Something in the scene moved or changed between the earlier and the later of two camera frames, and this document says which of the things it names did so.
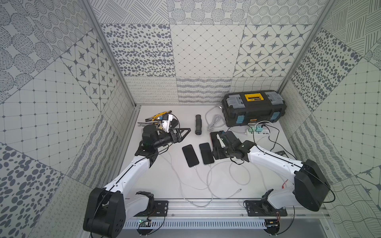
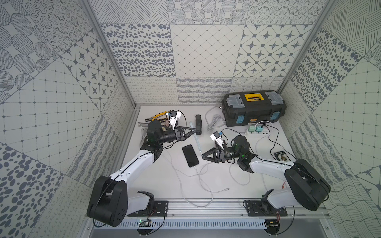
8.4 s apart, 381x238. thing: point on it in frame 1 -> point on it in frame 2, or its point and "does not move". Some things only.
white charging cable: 198,175 does not move
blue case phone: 190,155 does not move
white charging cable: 208,204 does not move
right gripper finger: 216,152 -> 214,159
